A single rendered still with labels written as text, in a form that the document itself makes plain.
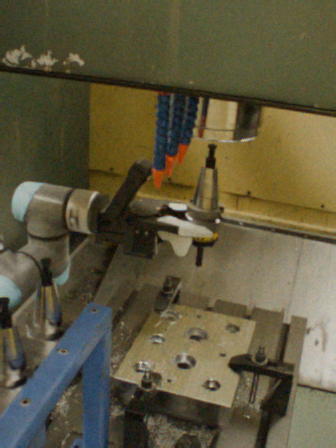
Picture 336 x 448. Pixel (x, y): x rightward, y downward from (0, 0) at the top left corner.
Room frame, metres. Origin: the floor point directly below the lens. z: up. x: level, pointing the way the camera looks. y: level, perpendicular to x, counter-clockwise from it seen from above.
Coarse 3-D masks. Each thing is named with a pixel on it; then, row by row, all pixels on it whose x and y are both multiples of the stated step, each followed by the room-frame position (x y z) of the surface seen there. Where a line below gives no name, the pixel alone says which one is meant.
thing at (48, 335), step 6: (66, 318) 0.71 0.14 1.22; (30, 324) 0.69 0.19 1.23; (66, 324) 0.70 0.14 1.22; (30, 330) 0.68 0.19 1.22; (36, 330) 0.68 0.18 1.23; (42, 330) 0.68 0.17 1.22; (48, 330) 0.68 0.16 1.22; (54, 330) 0.68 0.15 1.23; (60, 330) 0.68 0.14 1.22; (66, 330) 0.70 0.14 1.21; (36, 336) 0.67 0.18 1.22; (42, 336) 0.67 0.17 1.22; (48, 336) 0.67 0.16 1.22; (54, 336) 0.67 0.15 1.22; (60, 336) 0.68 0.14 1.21
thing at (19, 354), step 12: (12, 324) 0.59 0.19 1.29; (0, 336) 0.58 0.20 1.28; (12, 336) 0.58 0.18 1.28; (0, 348) 0.58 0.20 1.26; (12, 348) 0.58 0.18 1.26; (0, 360) 0.58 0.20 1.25; (12, 360) 0.58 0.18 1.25; (24, 360) 0.59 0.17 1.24; (0, 372) 0.57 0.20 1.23; (12, 372) 0.57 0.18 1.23
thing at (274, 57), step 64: (0, 0) 0.62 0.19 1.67; (64, 0) 0.60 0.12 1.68; (128, 0) 0.58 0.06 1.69; (192, 0) 0.57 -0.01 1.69; (256, 0) 0.55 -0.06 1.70; (320, 0) 0.54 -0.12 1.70; (0, 64) 0.62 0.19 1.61; (64, 64) 0.60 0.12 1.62; (128, 64) 0.58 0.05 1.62; (192, 64) 0.57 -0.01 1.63; (256, 64) 0.55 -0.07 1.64; (320, 64) 0.54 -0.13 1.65
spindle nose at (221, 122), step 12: (204, 108) 0.81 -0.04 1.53; (216, 108) 0.81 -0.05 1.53; (228, 108) 0.81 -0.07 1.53; (240, 108) 0.82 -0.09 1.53; (252, 108) 0.83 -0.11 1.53; (264, 108) 0.85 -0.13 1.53; (204, 120) 0.81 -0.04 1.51; (216, 120) 0.81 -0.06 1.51; (228, 120) 0.81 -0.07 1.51; (240, 120) 0.82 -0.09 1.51; (252, 120) 0.83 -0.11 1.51; (264, 120) 0.86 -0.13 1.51; (204, 132) 0.81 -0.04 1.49; (216, 132) 0.81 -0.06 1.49; (228, 132) 0.81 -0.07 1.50; (240, 132) 0.82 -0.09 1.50; (252, 132) 0.83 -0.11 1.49
